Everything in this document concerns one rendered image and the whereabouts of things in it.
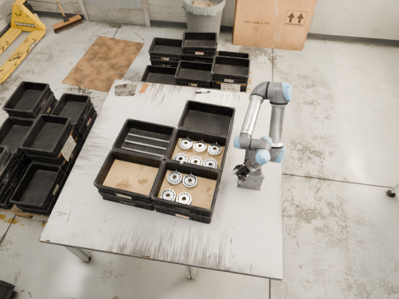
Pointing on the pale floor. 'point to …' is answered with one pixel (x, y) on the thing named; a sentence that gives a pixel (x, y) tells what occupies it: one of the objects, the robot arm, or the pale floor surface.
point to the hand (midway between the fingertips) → (236, 175)
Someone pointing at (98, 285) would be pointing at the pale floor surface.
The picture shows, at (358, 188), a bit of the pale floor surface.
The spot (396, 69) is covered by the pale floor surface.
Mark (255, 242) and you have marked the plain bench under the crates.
